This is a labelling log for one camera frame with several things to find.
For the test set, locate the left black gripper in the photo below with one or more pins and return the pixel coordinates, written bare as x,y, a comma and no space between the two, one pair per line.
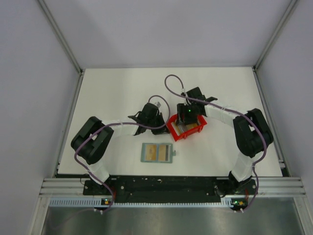
163,130

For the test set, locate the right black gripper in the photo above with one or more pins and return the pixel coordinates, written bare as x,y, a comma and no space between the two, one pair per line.
182,117

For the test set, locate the red plastic bin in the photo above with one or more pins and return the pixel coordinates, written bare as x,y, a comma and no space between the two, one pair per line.
201,123

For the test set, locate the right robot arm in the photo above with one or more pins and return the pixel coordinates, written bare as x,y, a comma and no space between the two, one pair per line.
252,134

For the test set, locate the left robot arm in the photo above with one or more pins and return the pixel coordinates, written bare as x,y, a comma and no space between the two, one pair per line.
92,140

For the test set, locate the stack of credit cards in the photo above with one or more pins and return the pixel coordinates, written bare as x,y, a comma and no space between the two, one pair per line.
180,129

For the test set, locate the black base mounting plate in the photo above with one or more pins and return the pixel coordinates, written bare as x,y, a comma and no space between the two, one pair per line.
168,189

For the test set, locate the grey slotted cable duct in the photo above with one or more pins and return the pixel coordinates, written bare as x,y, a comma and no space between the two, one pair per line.
102,203

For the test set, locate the aluminium front rail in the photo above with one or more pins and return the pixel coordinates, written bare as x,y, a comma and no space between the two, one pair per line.
268,187

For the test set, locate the left aluminium frame post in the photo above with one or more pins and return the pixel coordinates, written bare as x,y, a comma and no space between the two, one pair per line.
59,35

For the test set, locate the aluminium frame post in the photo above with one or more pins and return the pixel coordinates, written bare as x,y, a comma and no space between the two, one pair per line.
276,33
59,35

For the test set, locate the right aluminium frame post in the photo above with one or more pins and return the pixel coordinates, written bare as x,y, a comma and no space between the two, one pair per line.
276,33

